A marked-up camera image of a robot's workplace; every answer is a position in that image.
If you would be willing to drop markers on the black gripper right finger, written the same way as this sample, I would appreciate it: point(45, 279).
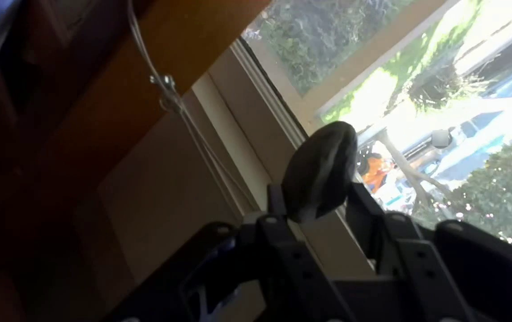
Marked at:
point(407, 259)

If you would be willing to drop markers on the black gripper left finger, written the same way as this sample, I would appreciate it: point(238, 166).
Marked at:
point(296, 288)

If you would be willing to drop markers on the white rounded object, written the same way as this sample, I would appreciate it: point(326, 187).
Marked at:
point(319, 171)

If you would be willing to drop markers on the wooden bed headboard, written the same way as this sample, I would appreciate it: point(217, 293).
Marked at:
point(74, 102)

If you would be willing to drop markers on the window frame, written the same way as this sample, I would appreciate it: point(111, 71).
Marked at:
point(424, 82)

